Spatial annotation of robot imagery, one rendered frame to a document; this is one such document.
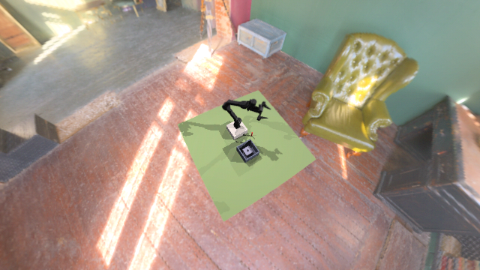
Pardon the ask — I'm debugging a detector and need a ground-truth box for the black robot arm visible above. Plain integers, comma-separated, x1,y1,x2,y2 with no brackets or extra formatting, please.
222,99,264,129

